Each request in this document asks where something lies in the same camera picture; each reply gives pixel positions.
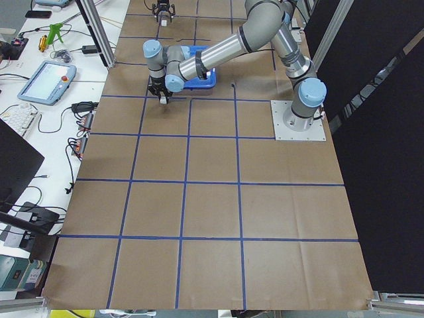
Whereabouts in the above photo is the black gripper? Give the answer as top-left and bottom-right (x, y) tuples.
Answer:
(151, 0), (176, 23)
(148, 76), (172, 104)

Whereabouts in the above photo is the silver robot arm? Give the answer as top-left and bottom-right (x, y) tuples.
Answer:
(142, 0), (327, 132)

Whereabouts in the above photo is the blue plastic tray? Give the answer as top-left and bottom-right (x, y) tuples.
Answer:
(180, 45), (218, 91)

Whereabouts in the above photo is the black power adapter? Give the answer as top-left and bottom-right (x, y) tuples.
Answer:
(81, 45), (98, 54)

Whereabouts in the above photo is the teach pendant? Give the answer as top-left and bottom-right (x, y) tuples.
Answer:
(17, 61), (77, 105)

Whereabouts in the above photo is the metal reacher grabber tool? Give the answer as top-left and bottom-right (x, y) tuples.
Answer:
(38, 13), (90, 54)

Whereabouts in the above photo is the white keyboard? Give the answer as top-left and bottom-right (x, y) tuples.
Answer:
(1, 103), (40, 139)

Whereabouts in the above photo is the black monitor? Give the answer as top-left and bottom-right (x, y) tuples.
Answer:
(0, 120), (44, 213)

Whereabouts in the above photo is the aluminium frame post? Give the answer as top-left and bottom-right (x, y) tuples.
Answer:
(76, 0), (116, 70)

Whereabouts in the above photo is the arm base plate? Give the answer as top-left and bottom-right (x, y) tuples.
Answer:
(288, 17), (303, 43)
(270, 100), (326, 142)

